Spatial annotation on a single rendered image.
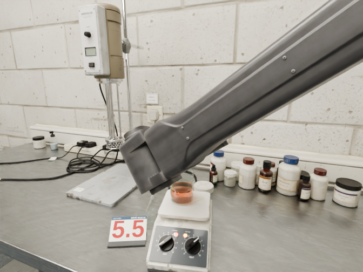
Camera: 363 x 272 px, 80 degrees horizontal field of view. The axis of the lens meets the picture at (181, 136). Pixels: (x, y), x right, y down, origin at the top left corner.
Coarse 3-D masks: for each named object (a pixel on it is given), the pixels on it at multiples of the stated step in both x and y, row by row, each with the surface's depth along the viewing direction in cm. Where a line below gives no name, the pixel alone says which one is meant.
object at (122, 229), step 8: (112, 224) 55; (120, 224) 55; (128, 224) 55; (136, 224) 55; (144, 224) 55; (112, 232) 54; (120, 232) 54; (128, 232) 54; (136, 232) 54; (144, 232) 54
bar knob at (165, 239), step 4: (164, 236) 47; (168, 236) 45; (160, 240) 46; (164, 240) 45; (168, 240) 45; (172, 240) 46; (160, 244) 44; (164, 244) 45; (168, 244) 45; (172, 244) 45; (160, 248) 45; (164, 248) 45; (168, 248) 45
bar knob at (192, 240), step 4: (188, 240) 46; (192, 240) 44; (196, 240) 44; (188, 244) 44; (192, 244) 44; (196, 244) 44; (188, 248) 43; (192, 248) 44; (196, 248) 44; (188, 252) 44; (192, 252) 44; (196, 252) 44
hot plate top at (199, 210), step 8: (168, 192) 59; (200, 192) 59; (208, 192) 59; (168, 200) 55; (200, 200) 55; (208, 200) 55; (160, 208) 52; (168, 208) 52; (176, 208) 52; (184, 208) 52; (192, 208) 52; (200, 208) 52; (208, 208) 52; (160, 216) 50; (168, 216) 49; (176, 216) 49; (184, 216) 49; (192, 216) 48; (200, 216) 48; (208, 216) 48
